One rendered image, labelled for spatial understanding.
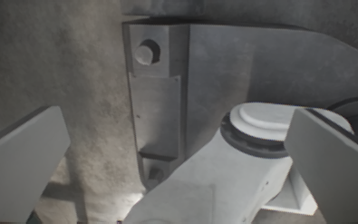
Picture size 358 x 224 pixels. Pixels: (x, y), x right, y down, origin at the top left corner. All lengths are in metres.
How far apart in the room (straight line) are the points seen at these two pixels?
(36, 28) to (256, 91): 0.75
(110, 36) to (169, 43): 0.33
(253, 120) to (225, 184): 0.12
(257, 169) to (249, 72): 0.22
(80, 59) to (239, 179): 0.66
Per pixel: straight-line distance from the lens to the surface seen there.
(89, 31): 0.75
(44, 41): 0.87
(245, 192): 0.29
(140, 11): 0.44
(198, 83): 0.48
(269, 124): 0.35
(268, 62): 0.47
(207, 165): 0.31
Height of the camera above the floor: 0.61
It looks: 59 degrees down
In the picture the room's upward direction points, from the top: 158 degrees counter-clockwise
